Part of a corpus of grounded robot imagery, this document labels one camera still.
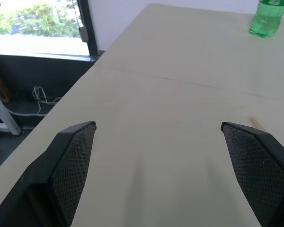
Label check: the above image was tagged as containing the green plastic bottle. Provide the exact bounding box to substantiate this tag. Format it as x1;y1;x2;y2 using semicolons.
248;0;284;38

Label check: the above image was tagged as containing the wooden chopstick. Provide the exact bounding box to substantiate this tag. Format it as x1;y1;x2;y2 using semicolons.
250;117;266;131

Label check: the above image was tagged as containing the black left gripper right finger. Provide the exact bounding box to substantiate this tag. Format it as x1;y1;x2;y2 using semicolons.
220;122;284;227

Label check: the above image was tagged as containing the grey blind cord weight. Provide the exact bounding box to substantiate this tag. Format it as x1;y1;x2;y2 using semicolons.
79;26;89;43

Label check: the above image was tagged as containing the black window frame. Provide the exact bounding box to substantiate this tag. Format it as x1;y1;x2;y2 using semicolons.
0;0;106;62

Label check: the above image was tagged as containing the white cable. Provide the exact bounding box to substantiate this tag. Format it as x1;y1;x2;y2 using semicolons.
3;85;62;117

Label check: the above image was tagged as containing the white metal frame leg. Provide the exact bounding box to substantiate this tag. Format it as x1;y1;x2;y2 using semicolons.
0;88;22;136

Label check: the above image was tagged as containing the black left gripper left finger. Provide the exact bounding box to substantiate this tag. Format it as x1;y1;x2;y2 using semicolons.
0;121;97;227

